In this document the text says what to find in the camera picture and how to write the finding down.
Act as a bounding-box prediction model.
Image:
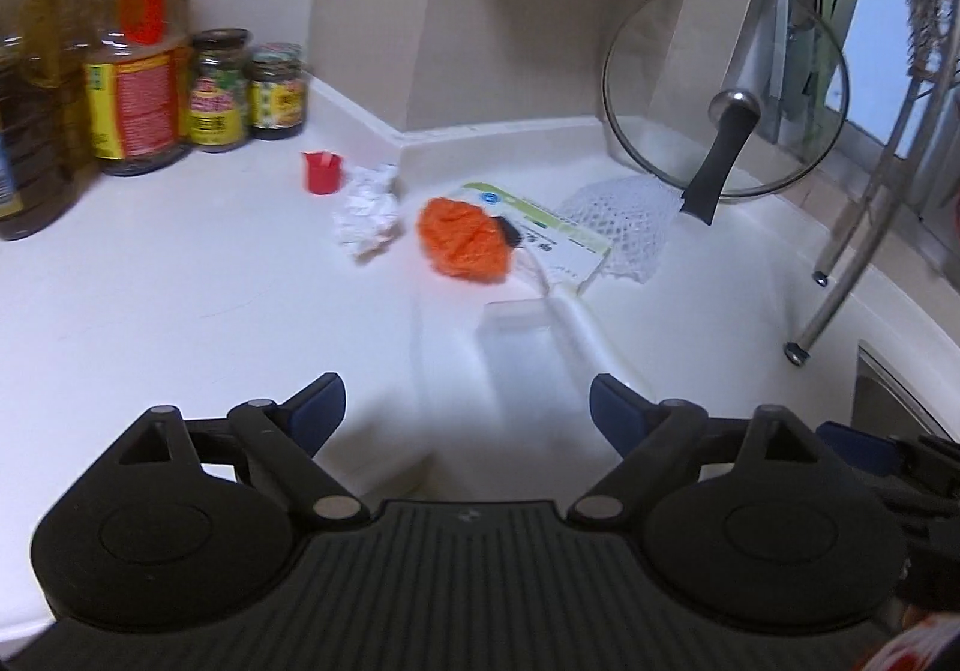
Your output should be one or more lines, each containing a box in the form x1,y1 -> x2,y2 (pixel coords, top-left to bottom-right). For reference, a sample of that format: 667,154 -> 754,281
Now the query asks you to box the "steel sink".
853,339 -> 960,445

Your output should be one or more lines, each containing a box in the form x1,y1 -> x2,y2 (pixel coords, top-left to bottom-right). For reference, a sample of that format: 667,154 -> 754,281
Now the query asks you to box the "tall glass jar yellow label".
187,29 -> 253,154

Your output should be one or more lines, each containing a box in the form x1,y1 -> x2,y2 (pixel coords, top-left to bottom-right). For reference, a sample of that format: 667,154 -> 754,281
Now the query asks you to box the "glass pot lid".
601,0 -> 851,226

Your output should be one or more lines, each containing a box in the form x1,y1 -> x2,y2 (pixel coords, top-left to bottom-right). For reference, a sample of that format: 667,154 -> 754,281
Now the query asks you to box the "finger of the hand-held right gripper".
816,420 -> 960,514

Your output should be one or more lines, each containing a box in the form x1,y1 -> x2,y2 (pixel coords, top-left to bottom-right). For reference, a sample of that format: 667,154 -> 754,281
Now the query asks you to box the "white foam fruit net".
558,175 -> 677,286

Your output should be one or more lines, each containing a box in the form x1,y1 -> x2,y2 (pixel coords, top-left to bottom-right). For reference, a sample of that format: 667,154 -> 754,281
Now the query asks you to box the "dark olive oil bottle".
30,0 -> 97,181

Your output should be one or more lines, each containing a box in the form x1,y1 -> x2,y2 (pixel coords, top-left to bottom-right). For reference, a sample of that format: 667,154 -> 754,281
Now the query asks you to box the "blue label oil bottle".
0,0 -> 82,243

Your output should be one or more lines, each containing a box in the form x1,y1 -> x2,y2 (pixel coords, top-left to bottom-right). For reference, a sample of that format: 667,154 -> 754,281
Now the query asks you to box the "clear plastic tray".
474,266 -> 655,418

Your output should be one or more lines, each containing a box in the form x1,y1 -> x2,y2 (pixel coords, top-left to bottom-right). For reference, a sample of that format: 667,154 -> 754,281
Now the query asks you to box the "large red handle oil jug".
81,0 -> 196,178

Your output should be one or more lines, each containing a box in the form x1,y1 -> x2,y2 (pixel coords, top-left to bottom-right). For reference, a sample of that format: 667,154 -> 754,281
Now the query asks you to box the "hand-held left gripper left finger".
116,373 -> 370,520

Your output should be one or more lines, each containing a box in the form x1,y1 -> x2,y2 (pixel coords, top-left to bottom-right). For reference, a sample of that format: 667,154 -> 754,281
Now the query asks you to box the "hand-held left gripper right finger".
568,373 -> 826,522

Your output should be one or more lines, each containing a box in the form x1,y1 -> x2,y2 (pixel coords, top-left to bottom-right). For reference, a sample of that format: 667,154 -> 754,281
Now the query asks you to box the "white green paper package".
456,181 -> 615,298

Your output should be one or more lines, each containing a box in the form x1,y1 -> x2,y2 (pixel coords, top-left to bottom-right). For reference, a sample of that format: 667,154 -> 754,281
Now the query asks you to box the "orange mesh net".
416,195 -> 520,284

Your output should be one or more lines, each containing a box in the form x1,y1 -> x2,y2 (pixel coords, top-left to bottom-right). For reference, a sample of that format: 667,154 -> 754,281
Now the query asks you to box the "steel knife rack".
750,0 -> 842,148

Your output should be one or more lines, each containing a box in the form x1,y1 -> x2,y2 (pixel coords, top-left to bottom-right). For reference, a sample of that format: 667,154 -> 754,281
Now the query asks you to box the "small red measuring cap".
301,149 -> 347,196

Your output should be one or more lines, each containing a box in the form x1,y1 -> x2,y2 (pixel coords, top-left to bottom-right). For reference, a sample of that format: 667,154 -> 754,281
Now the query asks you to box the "steel dish rack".
783,0 -> 960,369

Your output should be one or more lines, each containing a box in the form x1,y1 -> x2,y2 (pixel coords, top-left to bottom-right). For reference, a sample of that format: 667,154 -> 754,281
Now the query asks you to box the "short yellow label sauce jar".
248,42 -> 309,142

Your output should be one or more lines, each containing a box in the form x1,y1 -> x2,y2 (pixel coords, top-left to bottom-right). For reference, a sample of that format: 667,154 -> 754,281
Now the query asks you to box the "white paper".
331,161 -> 404,264

